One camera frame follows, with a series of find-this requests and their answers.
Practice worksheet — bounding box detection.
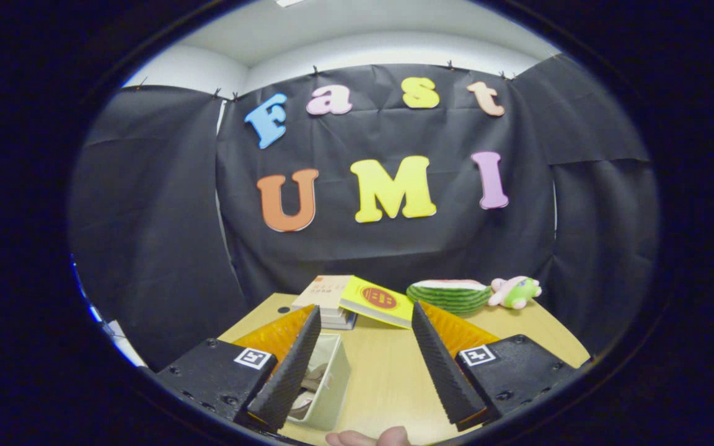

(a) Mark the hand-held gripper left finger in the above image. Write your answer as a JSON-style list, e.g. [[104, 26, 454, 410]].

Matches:
[[145, 304, 322, 434]]

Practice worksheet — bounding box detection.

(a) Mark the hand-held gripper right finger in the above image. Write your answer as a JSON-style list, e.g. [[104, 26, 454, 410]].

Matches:
[[412, 301, 591, 433]]

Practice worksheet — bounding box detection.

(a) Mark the foldable fabric storage box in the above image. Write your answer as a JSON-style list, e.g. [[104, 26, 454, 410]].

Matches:
[[287, 333, 352, 431]]

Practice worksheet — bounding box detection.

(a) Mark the watermelon slice plush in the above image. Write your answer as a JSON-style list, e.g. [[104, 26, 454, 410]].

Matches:
[[407, 279, 493, 315]]

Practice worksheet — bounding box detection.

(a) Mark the blue cover book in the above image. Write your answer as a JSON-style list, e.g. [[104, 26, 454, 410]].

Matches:
[[322, 313, 358, 331]]

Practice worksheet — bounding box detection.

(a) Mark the beige cover book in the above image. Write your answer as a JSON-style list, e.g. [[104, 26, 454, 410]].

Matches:
[[292, 275, 355, 312]]

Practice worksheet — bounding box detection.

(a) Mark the yellow book with red oval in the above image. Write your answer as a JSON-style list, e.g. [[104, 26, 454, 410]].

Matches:
[[338, 276, 415, 330]]

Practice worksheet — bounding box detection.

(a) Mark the green and pink plush toy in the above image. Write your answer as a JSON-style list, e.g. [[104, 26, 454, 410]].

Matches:
[[488, 276, 542, 310]]

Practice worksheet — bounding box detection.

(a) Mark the white board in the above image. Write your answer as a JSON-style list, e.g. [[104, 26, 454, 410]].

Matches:
[[87, 304, 141, 367]]

